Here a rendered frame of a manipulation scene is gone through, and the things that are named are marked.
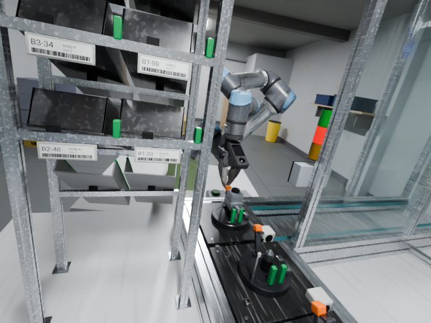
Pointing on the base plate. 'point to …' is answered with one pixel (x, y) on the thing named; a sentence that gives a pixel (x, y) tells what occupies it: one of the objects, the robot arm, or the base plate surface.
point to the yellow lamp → (314, 150)
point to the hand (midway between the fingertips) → (226, 185)
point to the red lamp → (319, 134)
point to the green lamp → (324, 118)
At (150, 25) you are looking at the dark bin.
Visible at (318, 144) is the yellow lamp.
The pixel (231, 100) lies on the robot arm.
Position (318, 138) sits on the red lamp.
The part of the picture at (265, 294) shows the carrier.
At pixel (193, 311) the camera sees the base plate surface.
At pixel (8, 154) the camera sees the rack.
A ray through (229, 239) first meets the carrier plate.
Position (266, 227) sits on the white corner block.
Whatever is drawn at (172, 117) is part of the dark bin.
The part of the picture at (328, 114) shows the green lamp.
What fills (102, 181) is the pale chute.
